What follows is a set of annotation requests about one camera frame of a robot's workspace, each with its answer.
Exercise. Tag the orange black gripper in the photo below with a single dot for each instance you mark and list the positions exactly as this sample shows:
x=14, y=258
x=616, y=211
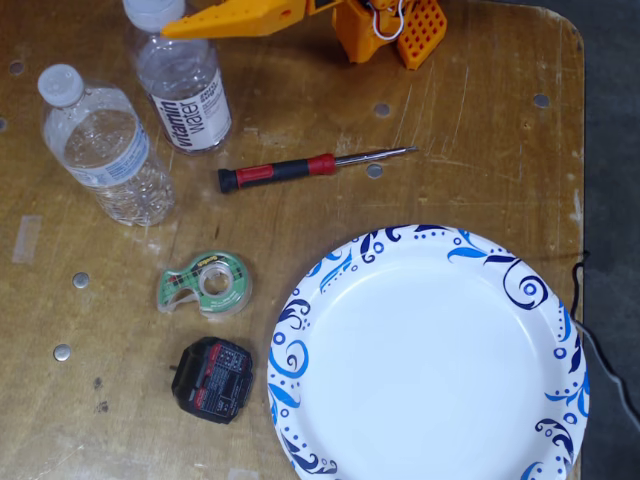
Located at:
x=260, y=19

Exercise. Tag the white ridged plastic lid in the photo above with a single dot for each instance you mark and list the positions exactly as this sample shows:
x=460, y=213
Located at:
x=190, y=110
x=100, y=145

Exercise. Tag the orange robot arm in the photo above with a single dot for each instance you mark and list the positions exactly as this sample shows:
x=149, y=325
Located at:
x=360, y=35

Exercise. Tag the blue patterned paper plate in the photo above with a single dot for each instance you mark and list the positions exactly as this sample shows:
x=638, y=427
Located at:
x=425, y=360

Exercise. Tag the red black screwdriver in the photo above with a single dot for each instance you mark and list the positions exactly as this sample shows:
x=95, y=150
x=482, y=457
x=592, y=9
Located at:
x=260, y=175

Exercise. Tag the green clear tape dispenser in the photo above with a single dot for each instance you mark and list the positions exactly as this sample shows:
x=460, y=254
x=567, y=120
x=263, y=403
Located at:
x=180, y=285

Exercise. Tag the clear tape strip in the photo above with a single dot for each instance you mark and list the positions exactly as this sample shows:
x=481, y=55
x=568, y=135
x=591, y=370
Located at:
x=27, y=240
x=244, y=475

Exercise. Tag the black red outlet tester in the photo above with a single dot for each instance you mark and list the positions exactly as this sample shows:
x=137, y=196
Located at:
x=215, y=385

